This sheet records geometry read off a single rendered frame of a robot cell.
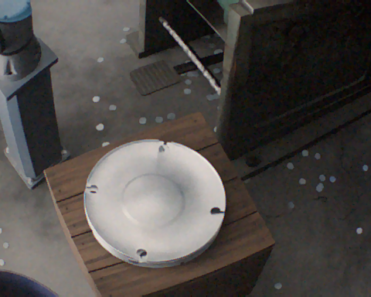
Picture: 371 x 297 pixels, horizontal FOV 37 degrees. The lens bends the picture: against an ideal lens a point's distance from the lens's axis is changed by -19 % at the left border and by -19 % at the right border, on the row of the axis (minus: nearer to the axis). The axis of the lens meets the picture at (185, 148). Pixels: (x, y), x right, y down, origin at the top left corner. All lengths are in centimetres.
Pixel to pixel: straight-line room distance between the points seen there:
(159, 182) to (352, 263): 71
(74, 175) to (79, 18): 98
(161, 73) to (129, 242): 67
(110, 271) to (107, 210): 14
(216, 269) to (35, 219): 66
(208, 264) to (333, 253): 56
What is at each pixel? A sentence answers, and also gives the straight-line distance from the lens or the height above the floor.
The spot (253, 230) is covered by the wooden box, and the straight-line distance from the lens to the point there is 133.
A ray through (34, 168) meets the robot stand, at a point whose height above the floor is 7.
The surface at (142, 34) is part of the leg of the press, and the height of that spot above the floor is 10.
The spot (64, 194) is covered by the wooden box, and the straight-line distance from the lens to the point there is 137.
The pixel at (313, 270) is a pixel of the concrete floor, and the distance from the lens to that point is 170.
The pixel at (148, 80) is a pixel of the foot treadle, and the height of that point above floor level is 16.
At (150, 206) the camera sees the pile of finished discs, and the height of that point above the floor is 39.
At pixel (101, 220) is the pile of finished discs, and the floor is 39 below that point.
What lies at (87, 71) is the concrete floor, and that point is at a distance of 204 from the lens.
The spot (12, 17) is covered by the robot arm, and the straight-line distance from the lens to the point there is 133.
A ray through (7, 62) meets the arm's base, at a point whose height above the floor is 51.
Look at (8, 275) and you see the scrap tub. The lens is 119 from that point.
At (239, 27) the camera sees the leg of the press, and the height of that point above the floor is 58.
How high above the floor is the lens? 153
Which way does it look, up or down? 56 degrees down
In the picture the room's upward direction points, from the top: 4 degrees clockwise
